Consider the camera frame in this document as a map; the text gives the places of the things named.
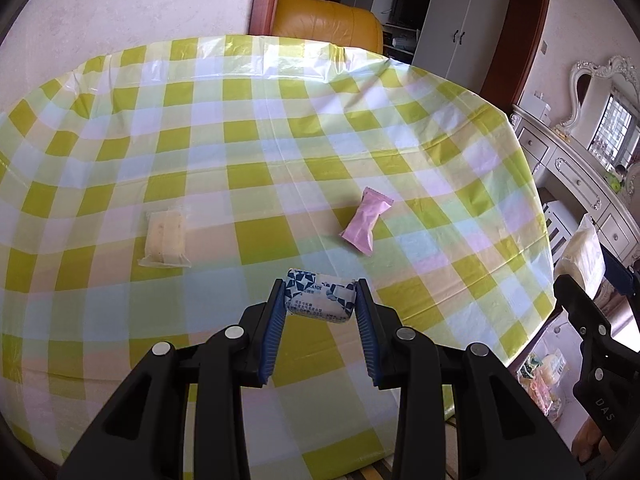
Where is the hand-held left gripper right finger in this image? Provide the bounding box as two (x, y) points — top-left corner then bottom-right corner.
(353, 277), (586, 480)

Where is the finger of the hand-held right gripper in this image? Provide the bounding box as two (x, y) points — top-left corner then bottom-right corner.
(600, 245), (640, 306)
(552, 272), (640, 361)

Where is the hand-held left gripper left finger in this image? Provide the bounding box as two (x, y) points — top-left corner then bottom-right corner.
(56, 277), (287, 480)

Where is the clear round bread packet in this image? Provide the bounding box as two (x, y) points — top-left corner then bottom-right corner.
(552, 212), (606, 301)

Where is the blue white star candy packet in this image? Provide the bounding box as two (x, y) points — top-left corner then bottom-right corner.
(284, 267), (358, 326)

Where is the plastic bag of packets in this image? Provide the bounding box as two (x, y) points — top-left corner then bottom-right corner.
(517, 347), (568, 413)

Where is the white slatted chair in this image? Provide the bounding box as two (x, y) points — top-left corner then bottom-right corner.
(542, 200), (583, 271)

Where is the light pink snack packet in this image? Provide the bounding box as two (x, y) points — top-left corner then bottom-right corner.
(339, 186), (395, 256)

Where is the white ornate dresser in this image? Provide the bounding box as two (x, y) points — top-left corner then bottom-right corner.
(510, 102), (640, 263)

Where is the clear cake packet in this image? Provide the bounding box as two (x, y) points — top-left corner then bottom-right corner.
(137, 208), (193, 268)

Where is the ornate white mirror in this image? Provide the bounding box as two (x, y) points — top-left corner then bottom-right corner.
(557, 55), (640, 181)

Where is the white box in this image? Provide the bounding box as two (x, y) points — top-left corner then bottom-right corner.
(522, 91), (551, 121)

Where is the green checked tablecloth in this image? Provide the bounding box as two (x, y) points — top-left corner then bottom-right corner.
(0, 34), (555, 480)

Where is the white cabinet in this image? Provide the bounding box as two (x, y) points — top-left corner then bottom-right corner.
(340, 0), (516, 81)

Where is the orange leather chair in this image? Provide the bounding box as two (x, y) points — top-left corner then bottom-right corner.
(272, 0), (385, 56)

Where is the black television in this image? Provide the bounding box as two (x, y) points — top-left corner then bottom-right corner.
(392, 0), (433, 26)

